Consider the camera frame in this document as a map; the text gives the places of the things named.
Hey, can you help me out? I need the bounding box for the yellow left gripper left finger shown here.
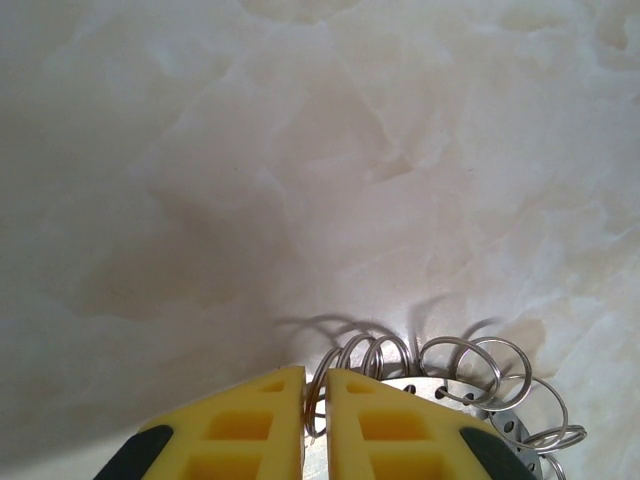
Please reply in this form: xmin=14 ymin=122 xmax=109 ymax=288
xmin=102 ymin=365 xmax=307 ymax=480

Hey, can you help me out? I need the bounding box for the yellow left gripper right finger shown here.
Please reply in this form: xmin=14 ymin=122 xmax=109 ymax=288
xmin=324 ymin=369 xmax=539 ymax=480

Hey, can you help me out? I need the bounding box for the silver split key ring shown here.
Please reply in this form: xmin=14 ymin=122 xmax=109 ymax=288
xmin=513 ymin=423 xmax=587 ymax=457
xmin=486 ymin=373 xmax=570 ymax=452
xmin=542 ymin=453 xmax=567 ymax=480
xmin=418 ymin=336 xmax=502 ymax=412
xmin=302 ymin=345 xmax=351 ymax=441
xmin=338 ymin=333 xmax=384 ymax=382
xmin=453 ymin=336 xmax=533 ymax=412
xmin=362 ymin=335 xmax=412 ymax=384

